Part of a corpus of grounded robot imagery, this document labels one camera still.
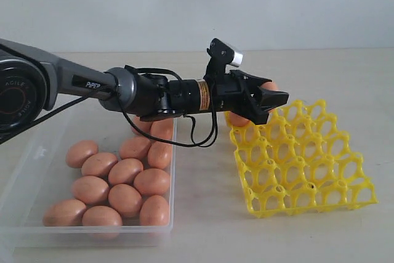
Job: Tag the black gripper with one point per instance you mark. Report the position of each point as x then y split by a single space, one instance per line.
241 93

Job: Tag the brown egg placed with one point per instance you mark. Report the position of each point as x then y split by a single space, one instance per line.
270 85
141 125
238 121

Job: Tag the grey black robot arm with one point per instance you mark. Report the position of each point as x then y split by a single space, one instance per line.
31 80

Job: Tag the yellow plastic egg tray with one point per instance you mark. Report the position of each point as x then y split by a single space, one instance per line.
299 161

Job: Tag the brown egg far right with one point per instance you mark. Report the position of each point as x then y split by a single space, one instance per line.
162 129

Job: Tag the brown egg middle right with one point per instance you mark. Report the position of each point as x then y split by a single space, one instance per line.
159 155

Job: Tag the brown egg middle row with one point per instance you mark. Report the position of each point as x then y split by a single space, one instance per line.
136 147

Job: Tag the brown egg centre right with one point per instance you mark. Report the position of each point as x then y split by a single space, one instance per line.
152 182

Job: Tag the brown egg near right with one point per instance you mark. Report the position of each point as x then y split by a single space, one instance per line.
154 211

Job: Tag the brown egg lower centre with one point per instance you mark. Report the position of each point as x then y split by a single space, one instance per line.
125 199

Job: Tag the clear plastic bin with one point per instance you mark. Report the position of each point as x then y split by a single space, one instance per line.
42 178

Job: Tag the brown egg lower left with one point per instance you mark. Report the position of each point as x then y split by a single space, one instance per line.
90 189

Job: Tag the brown egg near centre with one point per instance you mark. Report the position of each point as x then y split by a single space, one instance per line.
103 216

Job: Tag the brown egg near left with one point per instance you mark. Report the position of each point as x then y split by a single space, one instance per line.
65 213

